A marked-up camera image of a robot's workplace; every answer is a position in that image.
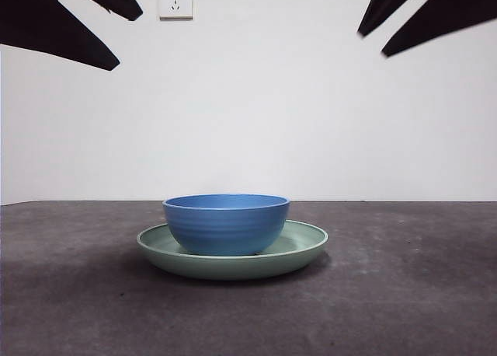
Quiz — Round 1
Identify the blue ribbed bowl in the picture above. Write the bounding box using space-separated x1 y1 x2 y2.
162 194 291 257

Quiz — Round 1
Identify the green round plate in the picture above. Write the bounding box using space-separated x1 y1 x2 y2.
136 218 329 282

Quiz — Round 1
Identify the white wall socket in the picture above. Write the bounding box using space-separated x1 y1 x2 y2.
158 0 194 22

